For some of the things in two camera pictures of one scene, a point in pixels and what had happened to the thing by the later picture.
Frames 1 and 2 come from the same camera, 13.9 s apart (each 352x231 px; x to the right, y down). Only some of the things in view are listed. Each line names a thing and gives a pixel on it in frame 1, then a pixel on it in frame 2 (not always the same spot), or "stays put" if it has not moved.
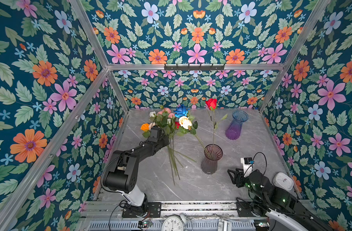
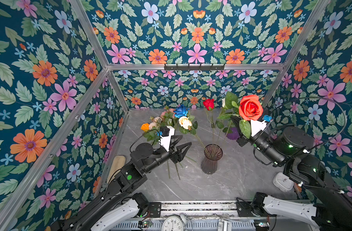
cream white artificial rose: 189,126 stays put
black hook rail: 194,67 stays put
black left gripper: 166,141 -> 174,156
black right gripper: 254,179 -> 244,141
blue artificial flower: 181,111 stays put
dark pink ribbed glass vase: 212,153 stays put
